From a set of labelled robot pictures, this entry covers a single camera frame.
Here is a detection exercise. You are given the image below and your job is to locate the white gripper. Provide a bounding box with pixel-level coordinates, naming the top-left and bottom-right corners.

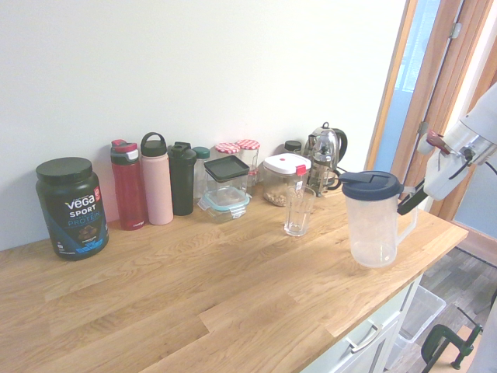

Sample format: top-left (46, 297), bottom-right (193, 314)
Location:
top-left (396, 149), bottom-right (473, 216)

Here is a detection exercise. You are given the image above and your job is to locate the clear pitcher with blue lid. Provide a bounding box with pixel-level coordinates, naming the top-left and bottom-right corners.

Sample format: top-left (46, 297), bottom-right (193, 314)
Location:
top-left (339, 170), bottom-right (420, 269)

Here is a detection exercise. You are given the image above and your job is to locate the red water bottle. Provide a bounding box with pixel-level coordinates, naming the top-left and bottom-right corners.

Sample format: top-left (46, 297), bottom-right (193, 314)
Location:
top-left (110, 139), bottom-right (148, 232)

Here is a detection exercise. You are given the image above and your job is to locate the glass French press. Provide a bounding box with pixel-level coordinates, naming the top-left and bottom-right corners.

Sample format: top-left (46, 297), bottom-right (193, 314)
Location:
top-left (308, 145), bottom-right (341, 198)

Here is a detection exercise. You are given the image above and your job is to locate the clear plastic storage bin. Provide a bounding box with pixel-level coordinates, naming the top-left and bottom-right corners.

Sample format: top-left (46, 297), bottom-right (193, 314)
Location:
top-left (383, 285), bottom-right (448, 371)

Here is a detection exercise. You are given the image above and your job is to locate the clear faceted drinking glass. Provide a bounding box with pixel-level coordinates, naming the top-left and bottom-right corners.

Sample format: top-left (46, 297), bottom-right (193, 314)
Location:
top-left (283, 185), bottom-right (318, 238)

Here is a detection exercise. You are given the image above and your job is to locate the cereal container with white lid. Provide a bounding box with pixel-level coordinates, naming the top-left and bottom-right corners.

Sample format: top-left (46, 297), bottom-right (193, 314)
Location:
top-left (262, 153), bottom-right (313, 208)

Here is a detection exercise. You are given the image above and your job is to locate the dark green clamp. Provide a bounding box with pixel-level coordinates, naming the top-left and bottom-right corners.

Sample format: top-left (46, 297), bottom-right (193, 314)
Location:
top-left (420, 323), bottom-right (485, 371)

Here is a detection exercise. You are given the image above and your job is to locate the white cabinet front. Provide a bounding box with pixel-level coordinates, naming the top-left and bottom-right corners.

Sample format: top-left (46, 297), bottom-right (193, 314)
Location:
top-left (298, 271), bottom-right (424, 373)

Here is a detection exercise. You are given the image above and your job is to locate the red gingham lid glass jar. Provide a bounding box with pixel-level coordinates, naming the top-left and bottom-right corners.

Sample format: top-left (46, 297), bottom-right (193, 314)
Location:
top-left (236, 138), bottom-right (261, 183)
top-left (214, 142), bottom-right (242, 161)

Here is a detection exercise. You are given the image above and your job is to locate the glass container with teal lid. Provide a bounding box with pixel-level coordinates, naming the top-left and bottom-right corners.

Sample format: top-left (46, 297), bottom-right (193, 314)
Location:
top-left (197, 186), bottom-right (253, 224)

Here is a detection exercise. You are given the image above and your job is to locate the square canister with black lid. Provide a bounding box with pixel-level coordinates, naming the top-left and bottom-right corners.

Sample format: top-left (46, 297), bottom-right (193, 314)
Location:
top-left (203, 155), bottom-right (251, 195)

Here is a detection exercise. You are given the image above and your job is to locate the jar with green lid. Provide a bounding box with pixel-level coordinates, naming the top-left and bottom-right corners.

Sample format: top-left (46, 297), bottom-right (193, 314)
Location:
top-left (192, 146), bottom-right (212, 201)

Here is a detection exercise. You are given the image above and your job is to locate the black shaker bottle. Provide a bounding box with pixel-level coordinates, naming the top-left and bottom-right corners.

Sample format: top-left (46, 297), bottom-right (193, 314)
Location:
top-left (167, 141), bottom-right (197, 217)

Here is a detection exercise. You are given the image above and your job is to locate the pink bottle with black cap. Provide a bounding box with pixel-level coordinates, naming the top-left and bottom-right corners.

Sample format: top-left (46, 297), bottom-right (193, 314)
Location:
top-left (140, 131), bottom-right (175, 226)

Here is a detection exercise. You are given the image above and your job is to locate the black protein powder tub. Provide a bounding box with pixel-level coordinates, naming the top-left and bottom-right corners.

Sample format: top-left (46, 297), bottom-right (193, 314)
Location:
top-left (35, 157), bottom-right (111, 263)

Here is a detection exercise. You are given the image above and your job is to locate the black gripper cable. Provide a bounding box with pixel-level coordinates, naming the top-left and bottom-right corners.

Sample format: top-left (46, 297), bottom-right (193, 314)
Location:
top-left (448, 147), bottom-right (497, 180)

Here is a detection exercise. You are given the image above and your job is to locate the steel kettle with black handle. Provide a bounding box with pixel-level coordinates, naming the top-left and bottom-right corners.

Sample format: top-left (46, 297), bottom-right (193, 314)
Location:
top-left (302, 121), bottom-right (349, 191)

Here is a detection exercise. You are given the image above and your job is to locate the metal drawer handle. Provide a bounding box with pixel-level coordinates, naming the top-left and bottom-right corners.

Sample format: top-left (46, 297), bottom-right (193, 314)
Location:
top-left (345, 319), bottom-right (386, 353)

